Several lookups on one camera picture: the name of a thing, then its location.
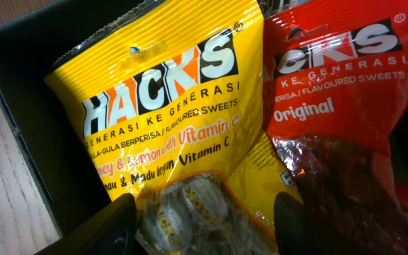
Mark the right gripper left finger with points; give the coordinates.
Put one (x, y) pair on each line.
(110, 231)

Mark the dark green open box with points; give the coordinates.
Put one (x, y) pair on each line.
(61, 167)

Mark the red Hacks candy bag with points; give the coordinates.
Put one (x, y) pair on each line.
(335, 86)

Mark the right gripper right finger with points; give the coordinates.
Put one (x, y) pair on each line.
(296, 233)

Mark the yellow Hacks candy bag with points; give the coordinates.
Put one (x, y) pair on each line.
(167, 100)

